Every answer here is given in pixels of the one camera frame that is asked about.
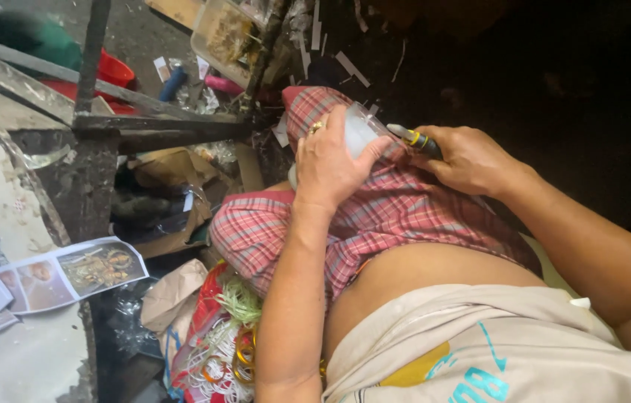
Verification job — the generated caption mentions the person's left hand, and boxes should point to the person's left hand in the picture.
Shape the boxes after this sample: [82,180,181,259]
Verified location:
[294,104,394,209]

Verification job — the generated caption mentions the person's right hand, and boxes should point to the person's right hand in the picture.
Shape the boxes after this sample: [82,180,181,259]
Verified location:
[409,125,529,198]

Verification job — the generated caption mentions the black yellow handled tool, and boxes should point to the black yellow handled tool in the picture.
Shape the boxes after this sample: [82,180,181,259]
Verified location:
[386,124,444,161]

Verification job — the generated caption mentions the clear plastic container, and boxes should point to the clear plastic container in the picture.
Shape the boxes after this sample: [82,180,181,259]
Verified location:
[288,101,406,191]

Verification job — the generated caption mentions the red plaid cloth wrap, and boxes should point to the red plaid cloth wrap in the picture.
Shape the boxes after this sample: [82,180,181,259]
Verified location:
[209,85,543,306]

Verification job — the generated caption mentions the white paper strips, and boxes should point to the white paper strips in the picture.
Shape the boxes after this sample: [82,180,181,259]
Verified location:
[287,0,408,89]

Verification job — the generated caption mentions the cream printed shirt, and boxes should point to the cream printed shirt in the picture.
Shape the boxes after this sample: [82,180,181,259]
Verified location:
[321,284,631,403]

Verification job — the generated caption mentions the clear plastic tub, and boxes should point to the clear plastic tub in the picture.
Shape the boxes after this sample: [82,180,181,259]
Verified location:
[190,0,271,89]

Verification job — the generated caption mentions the brown cardboard heap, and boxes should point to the brown cardboard heap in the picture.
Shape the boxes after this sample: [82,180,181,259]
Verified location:
[111,143,266,259]

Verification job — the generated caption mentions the red bag of bangles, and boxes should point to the red bag of bangles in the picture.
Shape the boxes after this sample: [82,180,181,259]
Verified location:
[169,262,265,403]

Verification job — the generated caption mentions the crumpled brown paper bag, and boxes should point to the crumpled brown paper bag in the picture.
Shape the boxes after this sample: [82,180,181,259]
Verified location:
[141,259,209,370]

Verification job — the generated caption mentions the red plastic basin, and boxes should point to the red plastic basin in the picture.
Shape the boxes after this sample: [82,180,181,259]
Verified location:
[40,47,138,115]

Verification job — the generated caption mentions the printed photo sheet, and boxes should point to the printed photo sheet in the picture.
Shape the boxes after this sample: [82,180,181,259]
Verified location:
[0,236,150,315]

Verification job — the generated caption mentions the green cloth bundle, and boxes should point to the green cloth bundle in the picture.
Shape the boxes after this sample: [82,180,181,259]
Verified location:
[0,14,83,72]

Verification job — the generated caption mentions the pink cylinder handle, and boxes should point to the pink cylinder handle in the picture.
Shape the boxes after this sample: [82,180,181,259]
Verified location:
[204,75,245,96]

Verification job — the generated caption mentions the blue cylinder handle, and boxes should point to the blue cylinder handle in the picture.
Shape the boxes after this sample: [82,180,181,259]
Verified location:
[158,65,188,103]

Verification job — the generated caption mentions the black metal table frame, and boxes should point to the black metal table frame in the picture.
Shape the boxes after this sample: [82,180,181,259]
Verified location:
[0,0,288,244]

